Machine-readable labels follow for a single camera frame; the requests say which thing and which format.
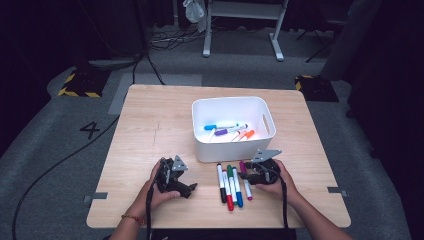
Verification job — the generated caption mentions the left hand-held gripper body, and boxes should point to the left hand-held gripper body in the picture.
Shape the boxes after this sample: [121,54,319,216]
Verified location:
[155,154,189,198]

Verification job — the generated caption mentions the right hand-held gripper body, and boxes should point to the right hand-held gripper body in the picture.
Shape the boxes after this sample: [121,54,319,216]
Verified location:
[249,148,283,186]

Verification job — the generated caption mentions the magenta cap white marker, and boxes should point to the magenta cap white marker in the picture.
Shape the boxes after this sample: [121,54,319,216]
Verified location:
[239,160,254,201]

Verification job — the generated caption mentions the white plastic bin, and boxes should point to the white plastic bin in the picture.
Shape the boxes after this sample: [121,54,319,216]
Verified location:
[191,96,277,164]

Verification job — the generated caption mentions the black cap white marker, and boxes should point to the black cap white marker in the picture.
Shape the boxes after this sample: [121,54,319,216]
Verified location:
[216,163,228,204]

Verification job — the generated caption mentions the red cap white marker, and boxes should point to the red cap white marker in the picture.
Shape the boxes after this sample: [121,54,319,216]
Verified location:
[222,169,235,212]

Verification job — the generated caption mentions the orange cap white marker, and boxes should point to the orange cap white marker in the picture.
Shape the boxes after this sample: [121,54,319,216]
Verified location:
[238,129,256,142]

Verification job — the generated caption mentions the purple cap white marker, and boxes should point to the purple cap white marker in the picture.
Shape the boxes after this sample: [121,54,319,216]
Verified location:
[214,123,249,137]

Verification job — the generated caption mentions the person's right hand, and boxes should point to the person's right hand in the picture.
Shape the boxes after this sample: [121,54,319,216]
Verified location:
[254,159,300,205]

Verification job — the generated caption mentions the person's left hand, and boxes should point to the person's left hand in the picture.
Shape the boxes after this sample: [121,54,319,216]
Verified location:
[133,160,181,218]

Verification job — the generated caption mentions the grey tape strip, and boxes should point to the grey tape strip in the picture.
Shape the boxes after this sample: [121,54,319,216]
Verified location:
[83,191,109,203]
[326,186,348,197]

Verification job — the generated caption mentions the black yellow-striped stand base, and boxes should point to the black yellow-striped stand base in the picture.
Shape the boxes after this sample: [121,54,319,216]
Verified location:
[57,68,111,99]
[294,74,340,103]

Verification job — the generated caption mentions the black tripod legs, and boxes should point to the black tripod legs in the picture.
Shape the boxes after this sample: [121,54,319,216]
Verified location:
[295,19,336,64]

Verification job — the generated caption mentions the white plastic bag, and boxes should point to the white plastic bag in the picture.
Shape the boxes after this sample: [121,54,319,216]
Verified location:
[182,0,206,33]

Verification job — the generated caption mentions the grey curtain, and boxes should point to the grey curtain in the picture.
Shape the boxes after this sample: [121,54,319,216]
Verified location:
[320,0,383,81]

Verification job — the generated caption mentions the right hand-held gripper black cable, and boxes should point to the right hand-held gripper black cable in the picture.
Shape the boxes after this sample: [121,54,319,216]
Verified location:
[279,175,290,231]

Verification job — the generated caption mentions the hand-held gripper black cable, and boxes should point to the hand-held gripper black cable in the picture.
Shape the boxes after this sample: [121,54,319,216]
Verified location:
[145,179,158,240]
[279,175,290,231]

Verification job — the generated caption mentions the left hand-held gripper black cable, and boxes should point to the left hand-held gripper black cable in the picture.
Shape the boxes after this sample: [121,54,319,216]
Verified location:
[145,179,158,240]

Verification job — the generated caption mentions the red string bracelet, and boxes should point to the red string bracelet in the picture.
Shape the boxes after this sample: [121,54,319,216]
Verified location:
[121,214,146,225]

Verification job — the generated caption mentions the long black floor cable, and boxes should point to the long black floor cable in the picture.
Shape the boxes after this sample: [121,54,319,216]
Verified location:
[11,114,121,240]

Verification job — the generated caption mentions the tangle of floor cables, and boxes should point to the tangle of floor cables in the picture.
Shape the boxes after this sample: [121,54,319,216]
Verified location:
[149,27,205,52]

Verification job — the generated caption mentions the white metal desk frame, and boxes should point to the white metal desk frame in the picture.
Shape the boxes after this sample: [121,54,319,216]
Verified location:
[202,0,290,62]

